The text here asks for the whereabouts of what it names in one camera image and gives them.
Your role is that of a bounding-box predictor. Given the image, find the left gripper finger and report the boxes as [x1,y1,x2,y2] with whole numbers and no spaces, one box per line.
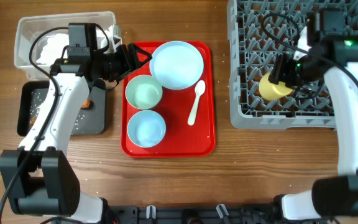
[116,68,138,83]
[127,43,152,67]

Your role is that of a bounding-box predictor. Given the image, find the yellow cup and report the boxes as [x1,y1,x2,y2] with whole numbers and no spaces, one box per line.
[259,72,293,101]

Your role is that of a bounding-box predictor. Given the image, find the green bowl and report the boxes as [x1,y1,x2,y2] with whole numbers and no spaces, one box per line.
[125,75,163,110]

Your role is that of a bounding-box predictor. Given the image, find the light blue plate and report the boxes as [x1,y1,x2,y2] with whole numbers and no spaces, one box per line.
[149,41,204,90]

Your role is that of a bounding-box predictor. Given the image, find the orange carrot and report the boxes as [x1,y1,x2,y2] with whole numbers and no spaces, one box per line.
[81,99,91,109]

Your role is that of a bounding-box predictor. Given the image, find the white napkin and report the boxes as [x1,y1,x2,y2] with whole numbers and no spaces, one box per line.
[36,34,68,65]

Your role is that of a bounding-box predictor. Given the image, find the light blue rice bowl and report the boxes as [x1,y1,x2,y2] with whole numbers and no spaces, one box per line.
[127,110,167,148]

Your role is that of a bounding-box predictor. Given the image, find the white rice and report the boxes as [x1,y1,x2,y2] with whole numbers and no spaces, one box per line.
[29,88,86,134]

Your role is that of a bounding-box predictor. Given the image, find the brown nut shell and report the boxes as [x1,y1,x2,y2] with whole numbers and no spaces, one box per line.
[29,116,37,126]

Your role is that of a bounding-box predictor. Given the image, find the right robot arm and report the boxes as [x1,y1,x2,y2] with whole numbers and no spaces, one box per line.
[259,9,358,222]

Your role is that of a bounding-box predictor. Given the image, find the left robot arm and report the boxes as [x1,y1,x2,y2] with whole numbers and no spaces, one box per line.
[0,23,144,223]

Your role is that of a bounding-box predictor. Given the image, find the grey dishwasher rack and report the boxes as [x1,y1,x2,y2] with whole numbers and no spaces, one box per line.
[227,0,358,129]

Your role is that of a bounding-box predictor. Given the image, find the black waste tray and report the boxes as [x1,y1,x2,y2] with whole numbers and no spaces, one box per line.
[17,80,106,137]

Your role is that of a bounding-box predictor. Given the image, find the white plastic spoon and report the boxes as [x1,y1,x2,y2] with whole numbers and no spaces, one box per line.
[187,80,206,126]

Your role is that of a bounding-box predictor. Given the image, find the clear plastic bin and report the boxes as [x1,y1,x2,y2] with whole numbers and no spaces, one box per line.
[14,11,116,80]

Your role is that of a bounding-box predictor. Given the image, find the red serving tray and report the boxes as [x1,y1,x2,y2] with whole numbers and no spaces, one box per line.
[121,41,216,158]

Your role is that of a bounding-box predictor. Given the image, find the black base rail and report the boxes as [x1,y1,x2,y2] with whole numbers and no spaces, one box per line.
[99,204,276,224]

